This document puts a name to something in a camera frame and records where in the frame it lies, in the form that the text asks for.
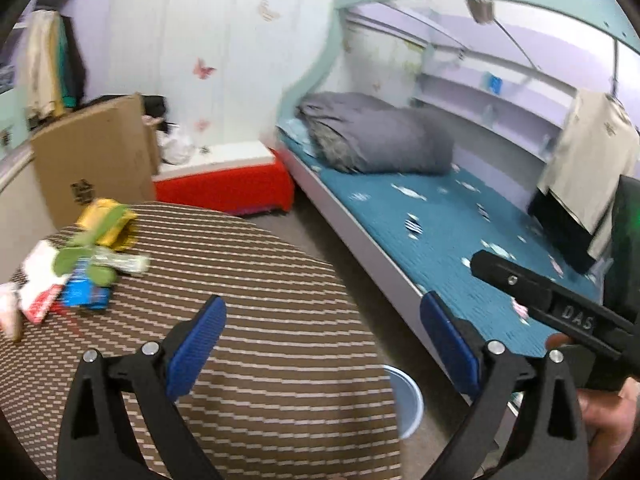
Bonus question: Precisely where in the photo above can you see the beige hanging shirt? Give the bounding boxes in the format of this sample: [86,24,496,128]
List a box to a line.
[536,87,640,262]

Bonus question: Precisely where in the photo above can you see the blue trash bin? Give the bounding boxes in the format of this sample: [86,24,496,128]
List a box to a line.
[382,364,425,441]

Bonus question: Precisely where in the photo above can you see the green hanging garment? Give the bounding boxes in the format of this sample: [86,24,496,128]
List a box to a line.
[56,17,71,111]

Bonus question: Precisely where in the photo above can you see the blue snack packet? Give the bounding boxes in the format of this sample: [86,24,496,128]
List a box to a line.
[60,270,111,311]

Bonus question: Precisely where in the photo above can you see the white plastic bag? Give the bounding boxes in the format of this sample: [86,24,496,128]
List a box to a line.
[159,127,197,166]

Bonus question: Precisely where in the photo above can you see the cream hanging garment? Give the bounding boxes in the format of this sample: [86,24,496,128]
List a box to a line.
[22,10,63,118]

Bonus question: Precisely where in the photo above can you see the grey duvet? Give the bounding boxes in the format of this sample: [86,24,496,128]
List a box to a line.
[296,91,457,176]

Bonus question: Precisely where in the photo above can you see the green crumpled wrapper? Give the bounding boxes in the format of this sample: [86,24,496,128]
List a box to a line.
[52,207,126,286]

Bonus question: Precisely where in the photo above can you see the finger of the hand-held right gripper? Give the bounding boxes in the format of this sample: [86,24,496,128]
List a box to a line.
[471,249,555,324]

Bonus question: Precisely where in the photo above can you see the green white striped wrapper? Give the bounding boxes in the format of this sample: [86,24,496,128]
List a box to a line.
[90,252,151,276]

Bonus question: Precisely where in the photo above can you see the dark hanging garment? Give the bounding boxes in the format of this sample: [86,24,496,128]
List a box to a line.
[62,15,87,108]

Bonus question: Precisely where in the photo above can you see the dark cloth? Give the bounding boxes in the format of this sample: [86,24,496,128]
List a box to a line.
[142,95,168,120]

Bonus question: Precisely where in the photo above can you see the lilac bedside wall shelf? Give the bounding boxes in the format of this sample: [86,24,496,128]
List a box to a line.
[410,45,581,163]

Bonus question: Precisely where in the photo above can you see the yellow snack packet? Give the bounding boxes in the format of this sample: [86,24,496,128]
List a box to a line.
[76,198,139,252]

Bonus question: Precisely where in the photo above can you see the teal printed bed sheet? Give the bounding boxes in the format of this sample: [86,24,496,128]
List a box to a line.
[277,122,606,361]

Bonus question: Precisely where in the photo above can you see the brown patterned table cover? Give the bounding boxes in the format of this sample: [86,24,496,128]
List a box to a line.
[0,202,407,480]

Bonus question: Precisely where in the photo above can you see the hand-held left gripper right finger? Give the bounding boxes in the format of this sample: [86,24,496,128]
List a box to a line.
[420,290,592,480]

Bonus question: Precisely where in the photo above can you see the black hanging garment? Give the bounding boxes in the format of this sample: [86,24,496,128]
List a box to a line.
[526,187,601,276]

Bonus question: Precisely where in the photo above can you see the person's right hand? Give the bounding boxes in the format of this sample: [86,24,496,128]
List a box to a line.
[580,379,640,461]

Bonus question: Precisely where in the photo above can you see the grey hanging cloth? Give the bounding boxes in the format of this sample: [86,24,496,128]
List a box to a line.
[465,0,497,25]

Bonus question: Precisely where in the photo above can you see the red white paper packet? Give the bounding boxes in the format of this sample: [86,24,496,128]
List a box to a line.
[17,240,68,325]

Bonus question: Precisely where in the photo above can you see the large cardboard box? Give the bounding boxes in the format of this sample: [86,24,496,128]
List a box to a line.
[30,92,162,231]

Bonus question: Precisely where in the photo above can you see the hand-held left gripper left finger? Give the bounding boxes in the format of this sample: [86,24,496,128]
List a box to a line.
[56,295,228,480]

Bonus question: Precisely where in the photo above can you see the red storage box white lid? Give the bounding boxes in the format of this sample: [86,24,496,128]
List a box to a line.
[151,140,296,217]

